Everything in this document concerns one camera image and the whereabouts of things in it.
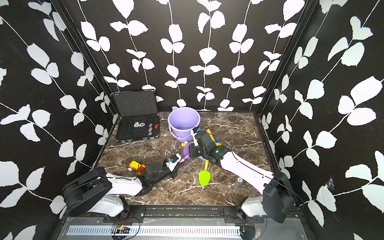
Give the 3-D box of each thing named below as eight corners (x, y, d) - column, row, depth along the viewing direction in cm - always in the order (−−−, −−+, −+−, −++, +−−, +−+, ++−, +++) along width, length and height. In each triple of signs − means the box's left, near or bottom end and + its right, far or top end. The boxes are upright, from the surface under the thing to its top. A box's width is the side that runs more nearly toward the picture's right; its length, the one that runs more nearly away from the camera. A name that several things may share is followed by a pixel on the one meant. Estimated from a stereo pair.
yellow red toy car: (130, 169, 92) (127, 164, 87) (137, 162, 95) (134, 157, 90) (140, 176, 89) (137, 172, 84) (146, 168, 92) (144, 164, 87)
